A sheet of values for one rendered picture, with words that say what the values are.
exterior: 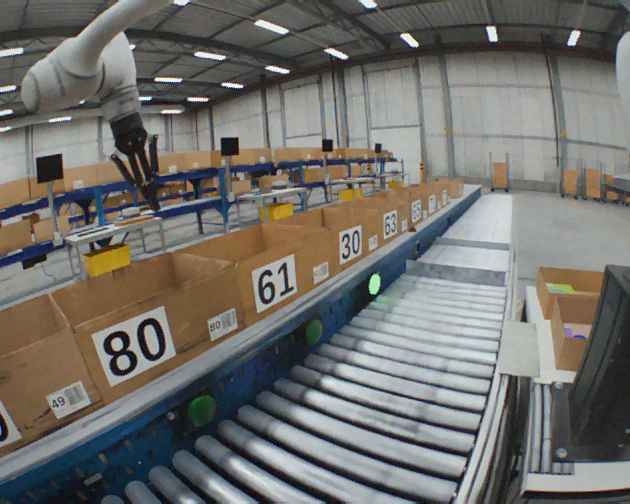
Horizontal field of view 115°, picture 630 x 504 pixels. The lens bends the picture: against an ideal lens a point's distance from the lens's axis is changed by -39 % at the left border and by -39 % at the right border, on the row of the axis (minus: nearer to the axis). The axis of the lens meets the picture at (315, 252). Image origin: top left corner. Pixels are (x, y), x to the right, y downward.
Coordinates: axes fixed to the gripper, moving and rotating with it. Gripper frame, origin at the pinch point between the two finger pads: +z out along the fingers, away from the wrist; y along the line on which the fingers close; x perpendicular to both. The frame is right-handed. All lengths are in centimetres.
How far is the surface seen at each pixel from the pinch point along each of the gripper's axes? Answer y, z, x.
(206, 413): -20.8, 33.9, -28.8
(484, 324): 51, 59, -66
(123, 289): -15.0, 20.4, 9.7
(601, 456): 5, 39, -104
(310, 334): 14, 44, -26
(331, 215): 77, 47, 11
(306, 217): 66, 43, 16
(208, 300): -4.2, 20.5, -18.4
